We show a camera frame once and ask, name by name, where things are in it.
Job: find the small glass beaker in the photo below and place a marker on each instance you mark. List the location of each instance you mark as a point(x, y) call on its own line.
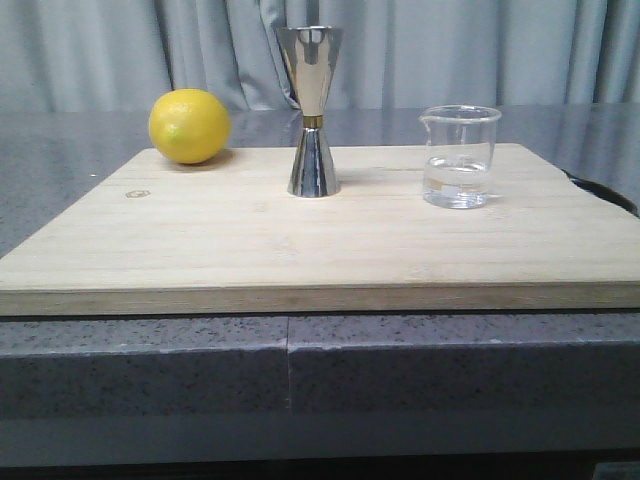
point(460, 142)

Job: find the steel hourglass jigger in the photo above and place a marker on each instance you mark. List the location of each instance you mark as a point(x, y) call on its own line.
point(310, 55)

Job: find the light wooden cutting board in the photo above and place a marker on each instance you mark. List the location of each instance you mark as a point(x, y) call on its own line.
point(157, 238)

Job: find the yellow lemon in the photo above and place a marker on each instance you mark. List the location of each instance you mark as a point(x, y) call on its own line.
point(189, 126)

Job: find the grey curtain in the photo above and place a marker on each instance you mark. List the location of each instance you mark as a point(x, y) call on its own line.
point(77, 56)

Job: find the black cutting board handle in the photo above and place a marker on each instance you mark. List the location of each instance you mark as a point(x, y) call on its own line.
point(604, 193)

